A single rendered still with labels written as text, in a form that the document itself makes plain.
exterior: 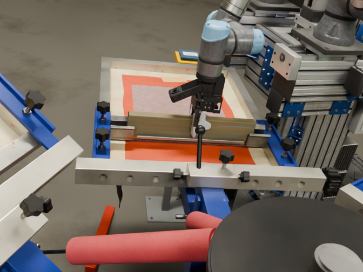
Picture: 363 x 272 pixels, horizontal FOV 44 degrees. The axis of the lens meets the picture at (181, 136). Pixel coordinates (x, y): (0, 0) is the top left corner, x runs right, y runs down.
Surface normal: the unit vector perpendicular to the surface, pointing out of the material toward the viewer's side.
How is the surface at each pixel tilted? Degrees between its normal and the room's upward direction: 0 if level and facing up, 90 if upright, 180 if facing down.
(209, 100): 90
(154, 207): 0
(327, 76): 90
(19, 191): 32
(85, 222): 0
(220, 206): 0
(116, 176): 90
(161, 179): 90
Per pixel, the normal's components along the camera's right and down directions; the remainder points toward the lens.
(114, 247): -0.51, -0.32
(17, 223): 0.61, -0.55
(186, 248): -0.49, -0.01
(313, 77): 0.33, 0.53
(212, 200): 0.15, -0.84
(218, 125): 0.12, 0.54
